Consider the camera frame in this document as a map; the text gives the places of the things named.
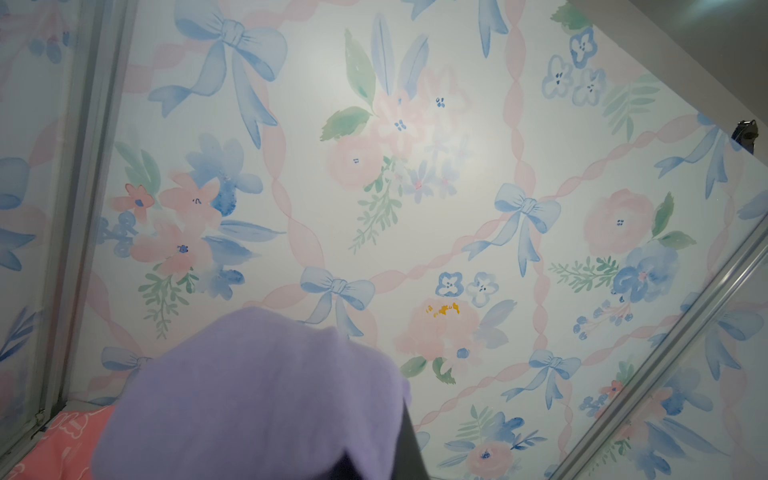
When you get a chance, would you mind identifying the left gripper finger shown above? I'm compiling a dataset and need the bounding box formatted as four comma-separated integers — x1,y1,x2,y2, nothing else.
392,404,430,480

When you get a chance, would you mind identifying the purple cloth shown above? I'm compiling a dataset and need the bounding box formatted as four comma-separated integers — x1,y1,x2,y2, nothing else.
91,308,409,479

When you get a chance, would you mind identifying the pink patterned cloth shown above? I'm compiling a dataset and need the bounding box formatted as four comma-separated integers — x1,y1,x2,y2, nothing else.
6,406,115,480

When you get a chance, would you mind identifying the right corner aluminium post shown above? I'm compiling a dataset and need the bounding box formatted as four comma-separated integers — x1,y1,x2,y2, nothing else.
552,218,767,480

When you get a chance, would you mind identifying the corner aluminium post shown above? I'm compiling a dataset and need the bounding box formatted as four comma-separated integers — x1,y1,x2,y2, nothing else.
1,1,138,468
552,218,767,480

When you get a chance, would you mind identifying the left corner aluminium post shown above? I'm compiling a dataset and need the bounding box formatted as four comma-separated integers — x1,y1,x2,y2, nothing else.
1,1,138,468

